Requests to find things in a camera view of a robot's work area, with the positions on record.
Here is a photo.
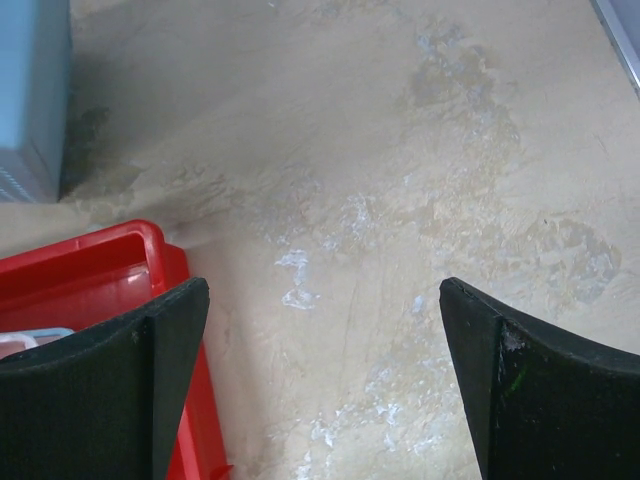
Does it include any red plastic tray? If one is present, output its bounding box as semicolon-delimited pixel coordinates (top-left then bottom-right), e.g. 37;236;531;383
1;220;232;479

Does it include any light blue perforated basket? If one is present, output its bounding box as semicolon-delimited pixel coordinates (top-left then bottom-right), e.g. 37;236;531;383
1;0;72;203

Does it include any pink perforated basket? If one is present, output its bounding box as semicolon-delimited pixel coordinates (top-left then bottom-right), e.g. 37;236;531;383
0;333;38;359

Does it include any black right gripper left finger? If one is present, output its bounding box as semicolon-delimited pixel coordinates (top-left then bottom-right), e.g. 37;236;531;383
1;278;209;479

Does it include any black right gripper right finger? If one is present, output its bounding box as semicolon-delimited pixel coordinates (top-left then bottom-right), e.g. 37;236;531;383
439;277;639;479

